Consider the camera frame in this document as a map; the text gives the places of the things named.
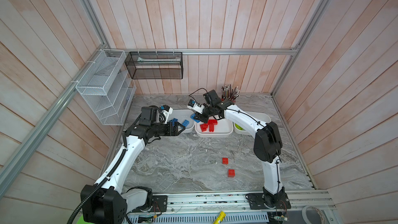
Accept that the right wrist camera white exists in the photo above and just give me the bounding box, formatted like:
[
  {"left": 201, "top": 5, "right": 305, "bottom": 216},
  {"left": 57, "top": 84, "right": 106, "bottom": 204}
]
[{"left": 187, "top": 99, "right": 205, "bottom": 114}]

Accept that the red long lego bottom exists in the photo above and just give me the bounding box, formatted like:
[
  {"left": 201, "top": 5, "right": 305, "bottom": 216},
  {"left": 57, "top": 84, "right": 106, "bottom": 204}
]
[{"left": 207, "top": 119, "right": 218, "bottom": 125}]

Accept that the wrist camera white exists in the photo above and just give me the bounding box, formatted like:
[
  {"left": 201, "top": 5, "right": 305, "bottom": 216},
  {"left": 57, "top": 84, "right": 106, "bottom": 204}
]
[
  {"left": 160, "top": 105, "right": 173, "bottom": 123},
  {"left": 187, "top": 99, "right": 205, "bottom": 114}
]

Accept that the pencils bundle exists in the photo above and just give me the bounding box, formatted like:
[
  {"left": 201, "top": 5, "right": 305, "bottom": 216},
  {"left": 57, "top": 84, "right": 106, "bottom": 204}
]
[{"left": 221, "top": 84, "right": 240, "bottom": 102}]

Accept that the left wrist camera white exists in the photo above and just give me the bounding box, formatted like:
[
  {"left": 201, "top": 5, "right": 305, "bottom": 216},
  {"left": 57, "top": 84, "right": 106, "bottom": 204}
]
[{"left": 160, "top": 105, "right": 173, "bottom": 123}]

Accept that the middle white bin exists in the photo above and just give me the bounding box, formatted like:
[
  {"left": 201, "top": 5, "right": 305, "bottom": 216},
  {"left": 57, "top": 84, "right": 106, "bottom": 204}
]
[{"left": 194, "top": 117, "right": 234, "bottom": 138}]

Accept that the green lego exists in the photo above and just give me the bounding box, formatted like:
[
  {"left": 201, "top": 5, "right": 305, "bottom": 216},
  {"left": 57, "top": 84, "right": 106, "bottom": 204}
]
[{"left": 235, "top": 123, "right": 245, "bottom": 131}]

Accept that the yellow tool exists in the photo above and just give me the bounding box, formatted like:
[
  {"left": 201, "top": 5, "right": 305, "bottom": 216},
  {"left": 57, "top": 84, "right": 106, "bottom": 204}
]
[{"left": 213, "top": 211, "right": 226, "bottom": 224}]

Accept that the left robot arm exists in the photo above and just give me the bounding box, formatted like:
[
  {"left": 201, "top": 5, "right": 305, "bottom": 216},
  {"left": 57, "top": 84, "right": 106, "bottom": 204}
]
[{"left": 67, "top": 105, "right": 185, "bottom": 224}]

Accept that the green ball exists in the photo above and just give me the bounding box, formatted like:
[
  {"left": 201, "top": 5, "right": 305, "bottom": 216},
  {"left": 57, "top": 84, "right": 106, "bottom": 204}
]
[{"left": 76, "top": 216, "right": 87, "bottom": 224}]

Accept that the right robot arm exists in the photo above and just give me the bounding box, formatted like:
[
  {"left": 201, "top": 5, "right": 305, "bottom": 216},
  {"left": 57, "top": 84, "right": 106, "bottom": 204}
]
[{"left": 194, "top": 90, "right": 286, "bottom": 208}]

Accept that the aluminium front rail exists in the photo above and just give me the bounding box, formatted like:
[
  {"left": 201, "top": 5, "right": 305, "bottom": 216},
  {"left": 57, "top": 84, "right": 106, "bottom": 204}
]
[{"left": 80, "top": 190, "right": 336, "bottom": 215}]

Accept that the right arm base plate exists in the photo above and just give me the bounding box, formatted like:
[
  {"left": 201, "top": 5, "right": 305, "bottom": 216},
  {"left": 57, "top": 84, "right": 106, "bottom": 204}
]
[{"left": 245, "top": 192, "right": 291, "bottom": 210}]

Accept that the left white bin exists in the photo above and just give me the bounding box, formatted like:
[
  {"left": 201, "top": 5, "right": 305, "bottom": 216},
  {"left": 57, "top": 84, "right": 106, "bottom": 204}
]
[{"left": 168, "top": 109, "right": 194, "bottom": 133}]

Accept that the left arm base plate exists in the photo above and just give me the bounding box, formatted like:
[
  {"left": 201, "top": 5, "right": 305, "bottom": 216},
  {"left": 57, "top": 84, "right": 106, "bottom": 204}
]
[{"left": 131, "top": 195, "right": 168, "bottom": 213}]

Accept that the black mesh wall basket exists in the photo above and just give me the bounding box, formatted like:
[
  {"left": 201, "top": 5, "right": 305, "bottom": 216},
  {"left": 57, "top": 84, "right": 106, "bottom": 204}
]
[{"left": 124, "top": 51, "right": 184, "bottom": 80}]

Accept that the white wire wall shelf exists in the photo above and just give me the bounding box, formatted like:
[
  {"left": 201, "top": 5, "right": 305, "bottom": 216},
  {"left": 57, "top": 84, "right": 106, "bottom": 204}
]
[{"left": 76, "top": 49, "right": 136, "bottom": 125}]

